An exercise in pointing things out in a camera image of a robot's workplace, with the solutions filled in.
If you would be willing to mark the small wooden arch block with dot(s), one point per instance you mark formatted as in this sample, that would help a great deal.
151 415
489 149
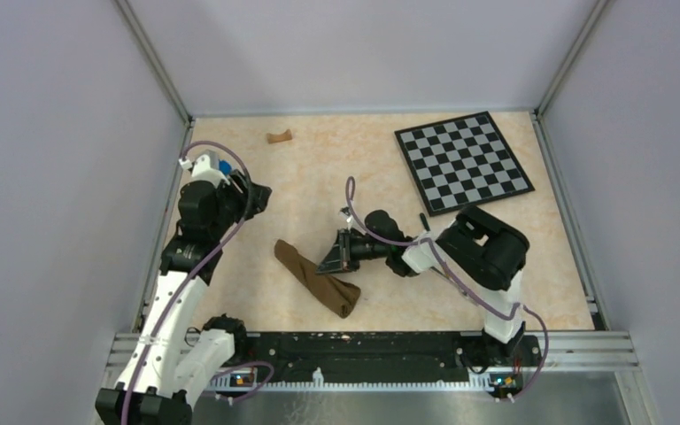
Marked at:
285 136

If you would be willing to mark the brown fabric napkin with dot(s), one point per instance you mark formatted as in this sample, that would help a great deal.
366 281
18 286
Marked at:
338 296

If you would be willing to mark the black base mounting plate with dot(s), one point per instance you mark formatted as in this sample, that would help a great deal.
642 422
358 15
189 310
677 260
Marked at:
383 357

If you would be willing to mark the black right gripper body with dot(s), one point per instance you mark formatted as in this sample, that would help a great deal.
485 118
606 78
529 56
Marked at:
364 247

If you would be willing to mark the blue toy car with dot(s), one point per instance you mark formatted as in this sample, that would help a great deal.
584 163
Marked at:
224 167

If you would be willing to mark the green wooden handled knife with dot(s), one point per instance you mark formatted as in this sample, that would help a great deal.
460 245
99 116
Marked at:
424 221

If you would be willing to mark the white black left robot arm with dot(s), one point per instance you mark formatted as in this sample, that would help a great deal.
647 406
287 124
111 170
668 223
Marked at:
160 384

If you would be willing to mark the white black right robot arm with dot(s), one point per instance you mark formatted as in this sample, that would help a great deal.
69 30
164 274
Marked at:
480 253

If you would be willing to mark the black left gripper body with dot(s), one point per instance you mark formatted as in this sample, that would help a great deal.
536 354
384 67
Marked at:
232 203

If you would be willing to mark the black white checkerboard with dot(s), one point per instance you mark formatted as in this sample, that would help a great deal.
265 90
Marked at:
460 162

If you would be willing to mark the aluminium frame rail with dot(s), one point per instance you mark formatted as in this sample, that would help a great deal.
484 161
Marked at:
583 352

